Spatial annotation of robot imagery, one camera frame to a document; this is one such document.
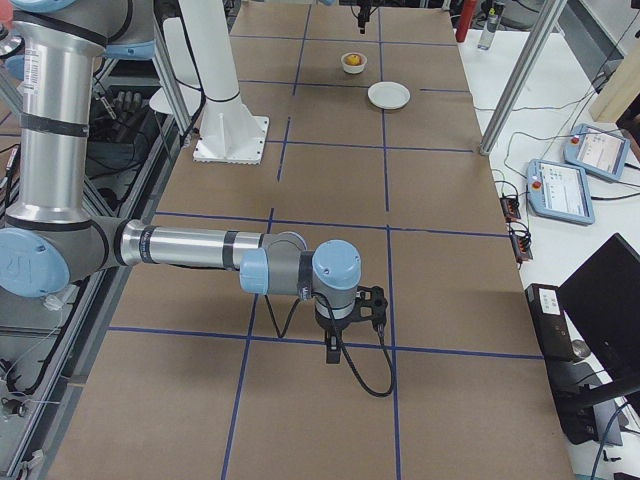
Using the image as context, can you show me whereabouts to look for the black computer box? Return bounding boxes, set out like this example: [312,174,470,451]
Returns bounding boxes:
[525,283,623,446]

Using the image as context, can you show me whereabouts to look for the far orange connector block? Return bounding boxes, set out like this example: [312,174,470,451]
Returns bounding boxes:
[499,180,521,222]

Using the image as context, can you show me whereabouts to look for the clear water bottle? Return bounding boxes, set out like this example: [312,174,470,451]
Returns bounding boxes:
[477,0,505,50]

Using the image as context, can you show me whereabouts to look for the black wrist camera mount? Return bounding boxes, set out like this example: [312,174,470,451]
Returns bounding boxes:
[348,286,388,334]

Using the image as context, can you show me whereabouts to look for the white plate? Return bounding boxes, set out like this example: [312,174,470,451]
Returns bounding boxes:
[367,81,411,110]

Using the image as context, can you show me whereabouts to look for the white bowl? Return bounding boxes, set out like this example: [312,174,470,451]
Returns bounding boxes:
[341,52,367,75]

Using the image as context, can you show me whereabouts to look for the orange connector block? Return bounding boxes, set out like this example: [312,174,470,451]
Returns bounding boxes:
[499,180,521,222]
[507,221,533,265]

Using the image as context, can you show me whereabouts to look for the far blue teach pendant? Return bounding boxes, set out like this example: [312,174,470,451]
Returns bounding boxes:
[563,123,630,182]

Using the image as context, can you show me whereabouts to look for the near blue teach pendant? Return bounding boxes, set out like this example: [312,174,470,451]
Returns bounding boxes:
[527,159,595,225]

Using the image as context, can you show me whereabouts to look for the blue teach pendant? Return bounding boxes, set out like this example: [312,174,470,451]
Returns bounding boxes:
[527,159,595,225]
[563,123,630,182]

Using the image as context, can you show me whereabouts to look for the near orange connector block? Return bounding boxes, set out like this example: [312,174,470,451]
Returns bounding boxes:
[507,221,533,265]

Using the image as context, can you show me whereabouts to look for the black monitor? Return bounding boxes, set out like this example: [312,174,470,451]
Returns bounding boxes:
[559,233,639,379]

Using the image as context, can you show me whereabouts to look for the red yellow apple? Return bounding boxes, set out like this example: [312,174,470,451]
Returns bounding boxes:
[344,53,362,66]

